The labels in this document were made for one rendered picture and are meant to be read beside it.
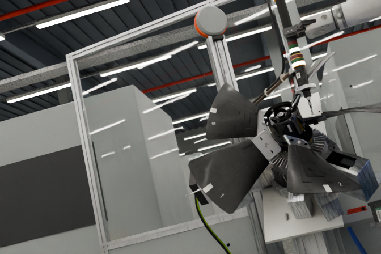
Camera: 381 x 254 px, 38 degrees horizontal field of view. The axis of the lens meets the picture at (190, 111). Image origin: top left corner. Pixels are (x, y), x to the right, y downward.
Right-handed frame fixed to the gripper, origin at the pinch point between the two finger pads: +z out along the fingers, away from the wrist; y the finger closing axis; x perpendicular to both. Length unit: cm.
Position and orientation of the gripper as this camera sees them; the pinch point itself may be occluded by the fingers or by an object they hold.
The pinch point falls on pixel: (290, 33)
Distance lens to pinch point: 194.1
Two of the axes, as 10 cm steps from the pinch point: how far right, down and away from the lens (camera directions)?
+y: 3.6, 1.5, 9.2
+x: -2.1, -9.5, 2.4
